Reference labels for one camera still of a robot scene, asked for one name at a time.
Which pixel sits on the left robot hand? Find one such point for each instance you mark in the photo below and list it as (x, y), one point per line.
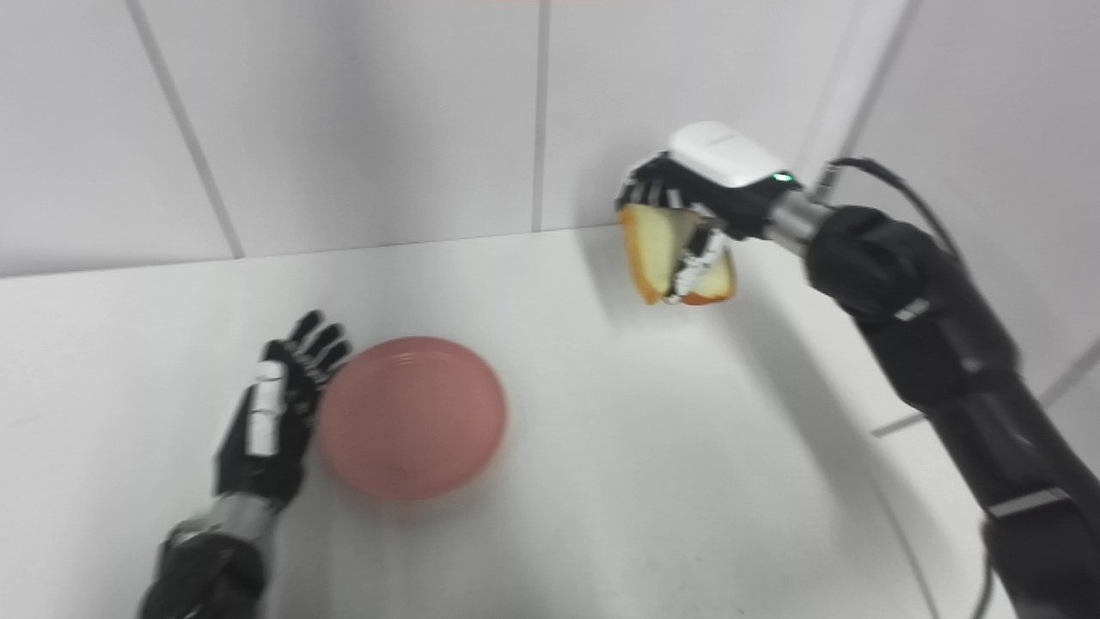
(266, 430)

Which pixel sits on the pink plate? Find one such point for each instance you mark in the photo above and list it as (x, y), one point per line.
(412, 419)

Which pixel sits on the slice of bread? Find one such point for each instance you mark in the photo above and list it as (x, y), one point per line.
(657, 249)

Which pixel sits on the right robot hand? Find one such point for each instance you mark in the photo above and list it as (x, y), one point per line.
(713, 189)

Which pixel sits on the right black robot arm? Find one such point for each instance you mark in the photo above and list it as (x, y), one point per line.
(937, 361)

